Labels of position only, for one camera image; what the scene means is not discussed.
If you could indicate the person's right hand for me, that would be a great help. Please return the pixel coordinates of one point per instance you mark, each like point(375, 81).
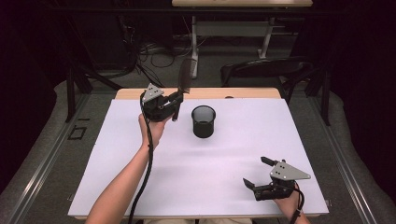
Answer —
point(288, 205)

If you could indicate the metal floor rail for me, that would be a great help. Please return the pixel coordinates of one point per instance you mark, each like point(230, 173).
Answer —
point(40, 168)
point(348, 168)

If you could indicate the black metal stand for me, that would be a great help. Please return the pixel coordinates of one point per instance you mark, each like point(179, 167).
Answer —
point(71, 93)
point(325, 99)

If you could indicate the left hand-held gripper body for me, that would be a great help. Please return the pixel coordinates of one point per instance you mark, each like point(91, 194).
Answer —
point(155, 109)

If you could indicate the dark brown comb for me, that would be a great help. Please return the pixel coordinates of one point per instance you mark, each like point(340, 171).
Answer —
point(186, 74)

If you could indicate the white-legged wooden desk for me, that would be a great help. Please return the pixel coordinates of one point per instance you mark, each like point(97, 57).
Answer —
point(236, 28)

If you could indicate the person's left hand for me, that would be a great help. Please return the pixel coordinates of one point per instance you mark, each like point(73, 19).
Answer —
point(154, 130)

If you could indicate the black mesh pen holder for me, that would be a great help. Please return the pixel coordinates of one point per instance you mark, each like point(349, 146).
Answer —
point(203, 124)

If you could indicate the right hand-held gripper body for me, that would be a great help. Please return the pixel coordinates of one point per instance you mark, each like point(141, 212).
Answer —
point(280, 183)

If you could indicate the black chair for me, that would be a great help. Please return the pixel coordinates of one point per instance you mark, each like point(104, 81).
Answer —
point(264, 70)

